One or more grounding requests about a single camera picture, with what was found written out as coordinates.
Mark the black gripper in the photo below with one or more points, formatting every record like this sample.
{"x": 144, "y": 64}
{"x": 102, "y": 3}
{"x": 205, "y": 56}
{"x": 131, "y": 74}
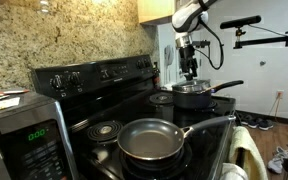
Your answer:
{"x": 187, "y": 57}

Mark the glass pot lid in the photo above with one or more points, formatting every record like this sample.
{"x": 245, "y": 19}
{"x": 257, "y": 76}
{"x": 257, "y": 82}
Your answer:
{"x": 189, "y": 87}

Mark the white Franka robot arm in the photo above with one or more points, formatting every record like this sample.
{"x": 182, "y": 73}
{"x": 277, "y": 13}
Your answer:
{"x": 187, "y": 16}

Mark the coil burner under pot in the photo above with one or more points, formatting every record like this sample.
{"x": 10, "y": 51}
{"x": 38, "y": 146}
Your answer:
{"x": 212, "y": 106}

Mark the black frying pan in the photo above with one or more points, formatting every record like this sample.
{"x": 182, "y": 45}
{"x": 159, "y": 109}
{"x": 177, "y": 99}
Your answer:
{"x": 150, "y": 140}

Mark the bare coil burner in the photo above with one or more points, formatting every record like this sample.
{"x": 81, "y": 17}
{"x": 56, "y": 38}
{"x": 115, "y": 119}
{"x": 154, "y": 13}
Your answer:
{"x": 160, "y": 98}
{"x": 104, "y": 130}

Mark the black stove knob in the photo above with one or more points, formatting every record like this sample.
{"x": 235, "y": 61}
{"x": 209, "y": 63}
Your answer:
{"x": 58, "y": 82}
{"x": 139, "y": 63}
{"x": 75, "y": 78}

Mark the black electric stove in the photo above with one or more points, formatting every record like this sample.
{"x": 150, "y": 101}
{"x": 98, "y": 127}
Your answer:
{"x": 134, "y": 106}

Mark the dark sneaker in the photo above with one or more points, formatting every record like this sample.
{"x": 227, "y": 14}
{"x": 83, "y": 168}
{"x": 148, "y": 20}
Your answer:
{"x": 266, "y": 124}
{"x": 244, "y": 119}
{"x": 253, "y": 123}

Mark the pale hanging dish towel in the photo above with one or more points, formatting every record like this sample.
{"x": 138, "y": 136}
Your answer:
{"x": 247, "y": 146}

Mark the white cloth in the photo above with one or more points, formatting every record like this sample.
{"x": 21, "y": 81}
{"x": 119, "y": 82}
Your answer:
{"x": 232, "y": 172}

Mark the white sneaker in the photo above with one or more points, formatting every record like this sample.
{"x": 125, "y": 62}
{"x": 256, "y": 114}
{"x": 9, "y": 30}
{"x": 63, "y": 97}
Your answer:
{"x": 277, "y": 161}

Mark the red tipped paper strip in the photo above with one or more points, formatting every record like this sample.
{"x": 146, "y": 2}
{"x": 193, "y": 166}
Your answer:
{"x": 15, "y": 91}

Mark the black steel microwave oven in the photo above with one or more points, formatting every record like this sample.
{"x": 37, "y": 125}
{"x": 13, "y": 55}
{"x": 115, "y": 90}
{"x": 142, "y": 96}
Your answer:
{"x": 24, "y": 150}

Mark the white paper card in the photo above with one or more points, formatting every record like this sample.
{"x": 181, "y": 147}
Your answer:
{"x": 7, "y": 103}

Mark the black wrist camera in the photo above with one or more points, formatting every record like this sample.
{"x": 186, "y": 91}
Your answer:
{"x": 202, "y": 43}

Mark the black bar camera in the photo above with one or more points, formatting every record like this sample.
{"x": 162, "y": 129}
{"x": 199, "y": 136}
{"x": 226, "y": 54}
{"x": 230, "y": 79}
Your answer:
{"x": 240, "y": 21}

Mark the light wood wall cabinet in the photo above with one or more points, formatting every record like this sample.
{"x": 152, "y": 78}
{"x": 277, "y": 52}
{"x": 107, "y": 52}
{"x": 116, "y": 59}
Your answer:
{"x": 155, "y": 10}

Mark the round wall knob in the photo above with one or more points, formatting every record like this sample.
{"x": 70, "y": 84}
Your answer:
{"x": 262, "y": 63}

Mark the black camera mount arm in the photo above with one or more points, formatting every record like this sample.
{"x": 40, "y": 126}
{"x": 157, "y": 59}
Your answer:
{"x": 267, "y": 40}

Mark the white wall outlet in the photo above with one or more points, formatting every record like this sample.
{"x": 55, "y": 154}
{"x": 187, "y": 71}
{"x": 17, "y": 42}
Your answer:
{"x": 280, "y": 94}

